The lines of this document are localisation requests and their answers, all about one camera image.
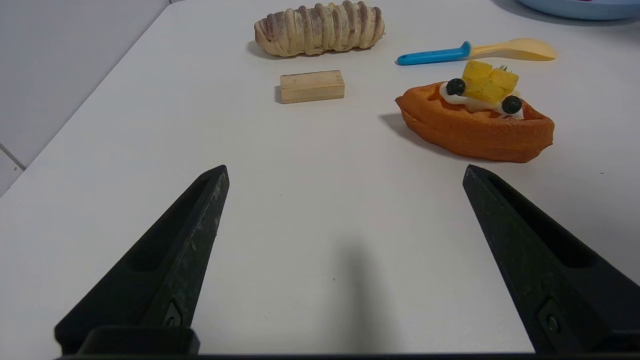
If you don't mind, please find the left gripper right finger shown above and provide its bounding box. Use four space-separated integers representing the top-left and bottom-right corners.
462 164 640 354

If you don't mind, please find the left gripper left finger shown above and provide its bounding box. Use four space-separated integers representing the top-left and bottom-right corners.
54 165 231 356

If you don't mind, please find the blue plastic plate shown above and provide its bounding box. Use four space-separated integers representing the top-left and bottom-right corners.
517 0 640 21

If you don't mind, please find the toy waffle slice with fruit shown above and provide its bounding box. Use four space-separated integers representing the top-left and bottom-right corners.
395 60 556 164

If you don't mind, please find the small wooden block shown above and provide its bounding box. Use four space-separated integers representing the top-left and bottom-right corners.
280 70 346 104

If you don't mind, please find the twisted brown bread roll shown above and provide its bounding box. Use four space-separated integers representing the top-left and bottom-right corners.
254 1 386 57

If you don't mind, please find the yellow spoon with blue handle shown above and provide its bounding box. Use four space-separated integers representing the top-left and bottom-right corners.
396 38 557 66

